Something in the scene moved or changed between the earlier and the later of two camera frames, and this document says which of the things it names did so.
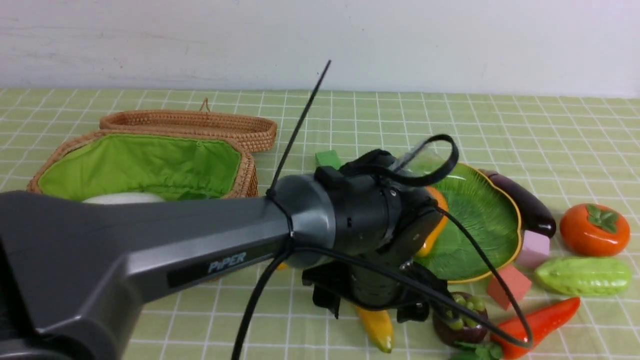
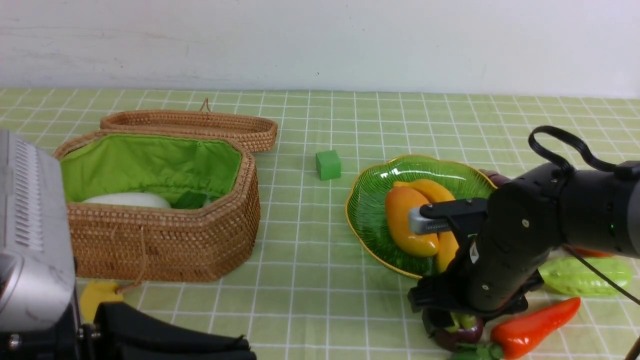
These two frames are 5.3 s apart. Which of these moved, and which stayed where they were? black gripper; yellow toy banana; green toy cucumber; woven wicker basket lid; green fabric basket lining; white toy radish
Moved: yellow toy banana; black gripper
Stayed: white toy radish; woven wicker basket lid; green fabric basket lining; green toy cucumber
